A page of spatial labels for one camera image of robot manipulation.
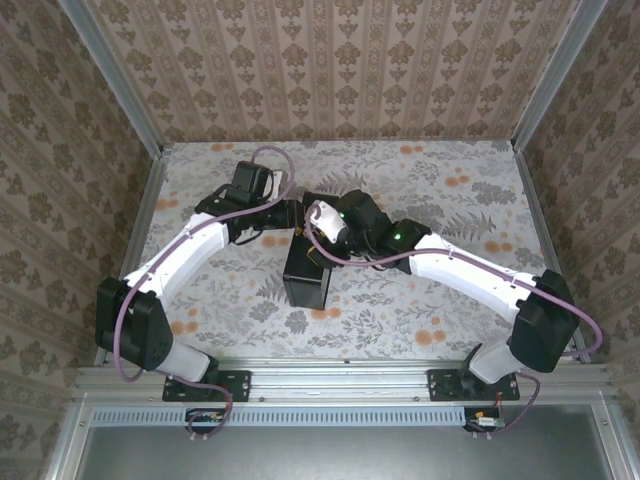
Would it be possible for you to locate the dark patterned box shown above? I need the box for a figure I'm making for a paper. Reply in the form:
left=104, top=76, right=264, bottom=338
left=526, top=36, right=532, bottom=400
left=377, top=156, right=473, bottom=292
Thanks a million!
left=282, top=232, right=332, bottom=312

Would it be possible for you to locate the floral patterned tablecloth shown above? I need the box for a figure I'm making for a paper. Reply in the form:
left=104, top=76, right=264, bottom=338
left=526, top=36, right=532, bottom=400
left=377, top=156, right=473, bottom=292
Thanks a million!
left=113, top=140, right=569, bottom=361

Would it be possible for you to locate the grey metal sheet panel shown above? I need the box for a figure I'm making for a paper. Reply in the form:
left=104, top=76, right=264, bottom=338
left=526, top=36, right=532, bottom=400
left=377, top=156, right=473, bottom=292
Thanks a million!
left=44, top=399, right=640, bottom=480

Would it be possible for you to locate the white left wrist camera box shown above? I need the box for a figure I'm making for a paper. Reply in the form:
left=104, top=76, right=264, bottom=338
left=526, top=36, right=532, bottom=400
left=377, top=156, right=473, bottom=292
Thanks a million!
left=269, top=169, right=294, bottom=199

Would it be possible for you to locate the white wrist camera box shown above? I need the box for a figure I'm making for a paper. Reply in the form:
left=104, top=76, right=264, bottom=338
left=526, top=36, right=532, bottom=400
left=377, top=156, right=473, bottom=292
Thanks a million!
left=269, top=169, right=294, bottom=199
left=305, top=199, right=346, bottom=246

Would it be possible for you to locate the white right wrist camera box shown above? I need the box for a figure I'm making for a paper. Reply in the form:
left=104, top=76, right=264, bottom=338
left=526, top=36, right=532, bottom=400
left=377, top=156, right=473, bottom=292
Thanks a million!
left=305, top=199, right=346, bottom=246

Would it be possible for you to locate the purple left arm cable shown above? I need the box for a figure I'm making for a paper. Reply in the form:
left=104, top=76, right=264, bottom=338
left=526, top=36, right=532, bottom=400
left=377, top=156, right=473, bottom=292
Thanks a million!
left=113, top=144, right=296, bottom=444

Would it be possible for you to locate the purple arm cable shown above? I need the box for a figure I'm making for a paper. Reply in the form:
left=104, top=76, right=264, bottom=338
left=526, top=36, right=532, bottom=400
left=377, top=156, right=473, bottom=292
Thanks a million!
left=113, top=144, right=296, bottom=444
left=304, top=199, right=605, bottom=441

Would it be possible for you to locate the aluminium frame side rail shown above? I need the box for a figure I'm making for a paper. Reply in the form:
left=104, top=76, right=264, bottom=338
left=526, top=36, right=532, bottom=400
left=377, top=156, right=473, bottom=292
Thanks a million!
left=93, top=149, right=171, bottom=369
left=514, top=144, right=586, bottom=361

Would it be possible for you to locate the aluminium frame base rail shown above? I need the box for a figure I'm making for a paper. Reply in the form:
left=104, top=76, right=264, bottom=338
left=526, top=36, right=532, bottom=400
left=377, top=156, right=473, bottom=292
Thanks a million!
left=72, top=357, right=619, bottom=401

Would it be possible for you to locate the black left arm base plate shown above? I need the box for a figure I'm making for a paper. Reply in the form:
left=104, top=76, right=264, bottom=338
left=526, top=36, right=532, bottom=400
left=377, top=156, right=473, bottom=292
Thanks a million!
left=161, top=368, right=252, bottom=403

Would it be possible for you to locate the grey slotted cable duct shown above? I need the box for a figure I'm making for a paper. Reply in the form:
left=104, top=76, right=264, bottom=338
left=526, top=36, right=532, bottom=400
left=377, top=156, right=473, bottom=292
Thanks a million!
left=91, top=405, right=471, bottom=427

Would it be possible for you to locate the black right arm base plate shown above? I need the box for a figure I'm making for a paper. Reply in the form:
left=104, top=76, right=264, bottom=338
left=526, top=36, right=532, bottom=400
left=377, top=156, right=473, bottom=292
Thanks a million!
left=427, top=368, right=521, bottom=403

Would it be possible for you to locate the aluminium frame upright post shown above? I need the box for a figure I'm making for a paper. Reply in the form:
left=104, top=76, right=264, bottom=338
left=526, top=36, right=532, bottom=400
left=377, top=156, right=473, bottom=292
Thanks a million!
left=55, top=0, right=167, bottom=157
left=512, top=0, right=610, bottom=149

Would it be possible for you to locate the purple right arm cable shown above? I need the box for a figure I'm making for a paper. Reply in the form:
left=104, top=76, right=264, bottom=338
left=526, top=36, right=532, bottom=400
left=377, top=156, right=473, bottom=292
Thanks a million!
left=304, top=199, right=605, bottom=441

